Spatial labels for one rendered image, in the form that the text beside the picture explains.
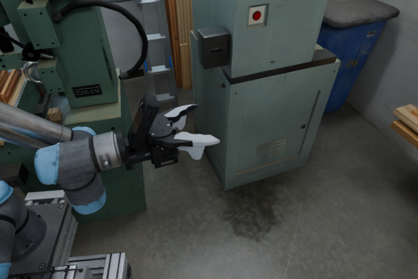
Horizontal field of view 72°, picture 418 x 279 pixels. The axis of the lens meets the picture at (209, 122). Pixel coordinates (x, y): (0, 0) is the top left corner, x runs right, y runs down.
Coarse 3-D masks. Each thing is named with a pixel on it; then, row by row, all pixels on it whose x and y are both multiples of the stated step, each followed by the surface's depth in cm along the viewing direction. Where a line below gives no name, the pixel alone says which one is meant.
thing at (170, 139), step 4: (168, 136) 58; (172, 136) 58; (160, 140) 57; (164, 140) 57; (168, 140) 57; (172, 140) 57; (176, 140) 57; (180, 140) 57; (184, 140) 57; (188, 140) 57; (164, 144) 58; (168, 144) 57; (172, 144) 57; (176, 144) 57; (180, 144) 57; (184, 144) 57; (188, 144) 57; (192, 144) 57; (172, 148) 57
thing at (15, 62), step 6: (18, 48) 123; (0, 54) 120; (6, 54) 120; (12, 54) 120; (18, 54) 120; (0, 60) 120; (6, 60) 121; (12, 60) 121; (18, 60) 122; (0, 66) 122; (6, 66) 122; (12, 66) 123; (18, 66) 124
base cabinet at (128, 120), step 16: (128, 112) 169; (128, 128) 155; (0, 160) 131; (16, 160) 133; (32, 160) 136; (32, 176) 142; (112, 176) 156; (128, 176) 159; (112, 192) 165; (128, 192) 168; (144, 192) 192; (112, 208) 175; (128, 208) 179; (144, 208) 183
